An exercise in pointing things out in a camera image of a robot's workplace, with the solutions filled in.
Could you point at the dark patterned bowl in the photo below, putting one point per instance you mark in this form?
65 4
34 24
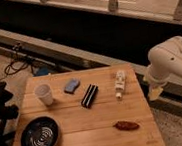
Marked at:
42 131

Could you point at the blue sponge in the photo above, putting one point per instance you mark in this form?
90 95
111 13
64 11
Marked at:
71 86

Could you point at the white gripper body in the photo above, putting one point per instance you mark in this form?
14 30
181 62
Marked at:
154 93

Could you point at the brown dried food piece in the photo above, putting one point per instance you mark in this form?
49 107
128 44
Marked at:
125 125

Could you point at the wooden board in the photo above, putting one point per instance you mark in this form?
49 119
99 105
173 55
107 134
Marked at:
92 126

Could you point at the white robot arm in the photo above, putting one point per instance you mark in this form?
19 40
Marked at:
165 59

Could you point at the blue object on floor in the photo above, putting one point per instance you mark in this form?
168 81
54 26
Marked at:
41 72

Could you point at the white glue bottle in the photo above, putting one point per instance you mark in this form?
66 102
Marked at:
120 84

